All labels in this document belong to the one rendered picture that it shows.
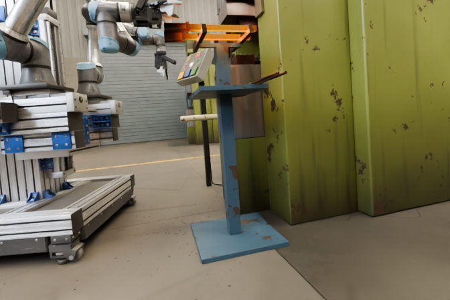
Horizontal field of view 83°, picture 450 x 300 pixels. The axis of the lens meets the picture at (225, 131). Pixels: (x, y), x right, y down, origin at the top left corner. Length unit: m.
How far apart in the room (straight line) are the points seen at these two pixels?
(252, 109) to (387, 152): 0.78
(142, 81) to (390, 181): 8.81
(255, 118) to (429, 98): 1.00
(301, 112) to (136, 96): 8.51
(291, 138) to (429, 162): 0.86
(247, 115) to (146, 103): 8.16
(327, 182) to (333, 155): 0.16
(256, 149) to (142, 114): 8.17
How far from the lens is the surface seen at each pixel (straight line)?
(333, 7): 1.67
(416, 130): 1.82
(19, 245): 1.52
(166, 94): 9.66
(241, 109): 1.57
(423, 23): 1.94
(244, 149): 1.58
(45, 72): 1.54
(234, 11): 1.85
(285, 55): 1.43
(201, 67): 2.17
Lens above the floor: 0.59
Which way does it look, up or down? 3 degrees down
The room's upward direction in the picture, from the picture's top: 4 degrees counter-clockwise
